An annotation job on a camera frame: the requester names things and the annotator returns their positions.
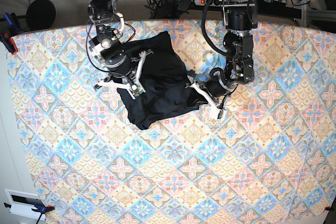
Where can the white power strip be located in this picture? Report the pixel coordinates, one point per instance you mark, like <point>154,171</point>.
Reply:
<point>200,2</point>

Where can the patterned tablecloth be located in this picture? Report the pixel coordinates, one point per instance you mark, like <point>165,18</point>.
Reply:
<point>270,159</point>

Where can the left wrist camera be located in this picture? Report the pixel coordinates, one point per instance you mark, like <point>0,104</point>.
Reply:
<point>217,114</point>

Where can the red clamp lower right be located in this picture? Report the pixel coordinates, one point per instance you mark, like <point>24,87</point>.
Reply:
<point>330,208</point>

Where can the blue clamp upper left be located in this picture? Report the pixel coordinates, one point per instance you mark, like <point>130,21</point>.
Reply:
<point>13,23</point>

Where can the blue clamp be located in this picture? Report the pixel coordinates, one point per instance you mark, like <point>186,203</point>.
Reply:
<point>39,209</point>
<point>13,23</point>

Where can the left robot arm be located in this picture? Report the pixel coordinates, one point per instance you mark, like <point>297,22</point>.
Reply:
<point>239,18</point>

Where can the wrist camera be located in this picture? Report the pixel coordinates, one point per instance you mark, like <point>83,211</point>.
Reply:
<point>217,114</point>
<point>136,90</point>

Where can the white floor outlet box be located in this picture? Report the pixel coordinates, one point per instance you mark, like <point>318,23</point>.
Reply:
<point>22,203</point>

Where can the red black clamp left edge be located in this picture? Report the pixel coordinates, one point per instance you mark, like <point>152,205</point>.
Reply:
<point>8,43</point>

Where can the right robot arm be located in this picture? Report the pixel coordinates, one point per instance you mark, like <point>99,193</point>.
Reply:
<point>110,26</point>

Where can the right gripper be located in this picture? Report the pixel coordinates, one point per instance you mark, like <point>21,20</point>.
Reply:
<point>124,71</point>

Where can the black round stool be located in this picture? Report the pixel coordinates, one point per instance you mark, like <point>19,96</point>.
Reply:
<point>40,15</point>

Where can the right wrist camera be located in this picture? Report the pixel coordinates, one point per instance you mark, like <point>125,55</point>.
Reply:
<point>136,90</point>

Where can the blue clamp lower left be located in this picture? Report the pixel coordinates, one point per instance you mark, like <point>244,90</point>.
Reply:
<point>39,209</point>

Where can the black t-shirt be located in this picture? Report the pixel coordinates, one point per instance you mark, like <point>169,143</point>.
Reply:
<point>164,77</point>

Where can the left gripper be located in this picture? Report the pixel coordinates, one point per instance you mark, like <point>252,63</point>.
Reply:
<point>217,88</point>

